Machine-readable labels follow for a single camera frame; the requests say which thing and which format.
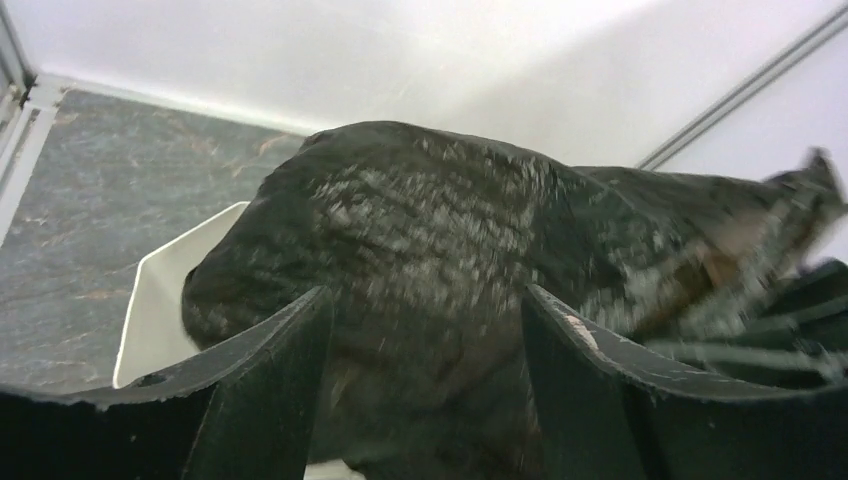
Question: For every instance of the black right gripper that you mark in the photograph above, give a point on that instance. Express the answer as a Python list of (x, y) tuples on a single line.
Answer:
[(799, 342)]

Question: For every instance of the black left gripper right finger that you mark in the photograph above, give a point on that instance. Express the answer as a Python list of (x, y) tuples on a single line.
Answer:
[(609, 408)]

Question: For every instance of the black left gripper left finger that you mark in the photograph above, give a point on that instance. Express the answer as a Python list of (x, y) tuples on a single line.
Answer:
[(243, 409)]

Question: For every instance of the black plastic trash bag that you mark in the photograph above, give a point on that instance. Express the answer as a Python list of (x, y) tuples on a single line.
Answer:
[(428, 239)]

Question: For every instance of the white octagonal trash bin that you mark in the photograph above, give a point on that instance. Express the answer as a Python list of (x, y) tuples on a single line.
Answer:
[(153, 337)]

